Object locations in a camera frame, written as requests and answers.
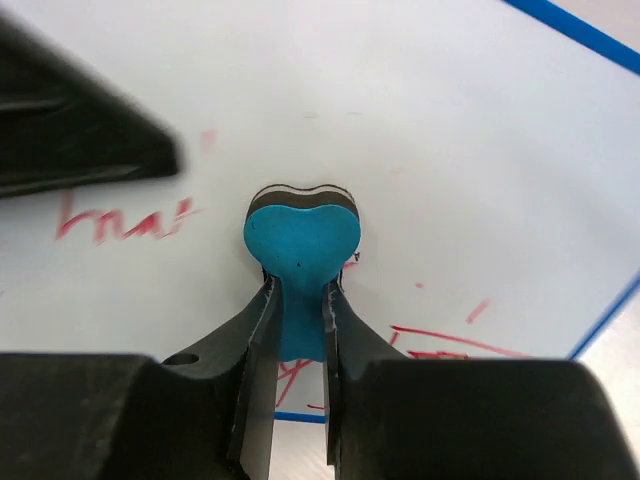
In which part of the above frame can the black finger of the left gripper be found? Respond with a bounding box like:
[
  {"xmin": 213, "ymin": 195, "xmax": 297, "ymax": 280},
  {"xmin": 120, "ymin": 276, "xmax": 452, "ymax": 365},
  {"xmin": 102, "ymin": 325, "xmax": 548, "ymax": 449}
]
[{"xmin": 1, "ymin": 14, "xmax": 179, "ymax": 197}]

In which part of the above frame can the blue-framed small whiteboard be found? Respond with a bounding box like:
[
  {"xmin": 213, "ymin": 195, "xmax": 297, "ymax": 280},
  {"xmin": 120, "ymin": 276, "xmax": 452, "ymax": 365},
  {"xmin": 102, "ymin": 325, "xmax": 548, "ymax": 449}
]
[{"xmin": 0, "ymin": 0, "xmax": 640, "ymax": 426}]

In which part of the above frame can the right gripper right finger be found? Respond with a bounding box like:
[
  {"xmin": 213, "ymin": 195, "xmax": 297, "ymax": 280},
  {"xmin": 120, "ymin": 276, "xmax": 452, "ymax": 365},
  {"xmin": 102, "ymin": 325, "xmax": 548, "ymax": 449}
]
[{"xmin": 322, "ymin": 282, "xmax": 639, "ymax": 479}]

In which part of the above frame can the blue foam whiteboard eraser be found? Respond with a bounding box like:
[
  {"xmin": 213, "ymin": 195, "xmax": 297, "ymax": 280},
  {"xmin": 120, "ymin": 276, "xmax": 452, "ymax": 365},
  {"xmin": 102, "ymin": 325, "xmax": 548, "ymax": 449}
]
[{"xmin": 243, "ymin": 184, "xmax": 361, "ymax": 362}]

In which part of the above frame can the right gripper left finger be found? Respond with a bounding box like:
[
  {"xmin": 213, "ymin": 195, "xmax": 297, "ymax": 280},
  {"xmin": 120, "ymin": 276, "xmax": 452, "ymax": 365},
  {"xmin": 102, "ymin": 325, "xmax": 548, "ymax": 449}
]
[{"xmin": 1, "ymin": 278, "xmax": 280, "ymax": 479}]

